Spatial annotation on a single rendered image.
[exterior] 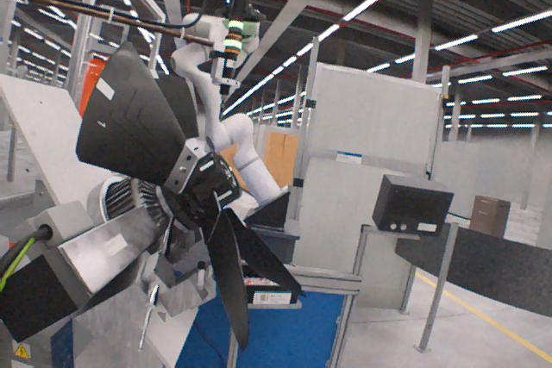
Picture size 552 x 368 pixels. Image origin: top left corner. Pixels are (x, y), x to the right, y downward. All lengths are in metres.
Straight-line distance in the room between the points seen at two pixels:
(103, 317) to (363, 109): 2.46
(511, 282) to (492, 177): 8.73
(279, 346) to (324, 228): 1.49
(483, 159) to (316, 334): 9.54
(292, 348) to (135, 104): 1.14
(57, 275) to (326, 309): 1.09
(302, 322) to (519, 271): 1.46
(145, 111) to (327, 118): 2.18
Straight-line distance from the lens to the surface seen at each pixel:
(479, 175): 10.52
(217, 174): 0.67
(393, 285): 3.08
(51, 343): 0.83
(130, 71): 0.57
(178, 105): 0.85
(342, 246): 2.81
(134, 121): 0.55
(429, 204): 1.28
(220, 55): 0.82
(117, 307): 0.54
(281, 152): 9.01
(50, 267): 0.42
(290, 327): 1.38
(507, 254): 2.34
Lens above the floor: 1.30
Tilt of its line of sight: 3 degrees down
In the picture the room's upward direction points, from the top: 9 degrees clockwise
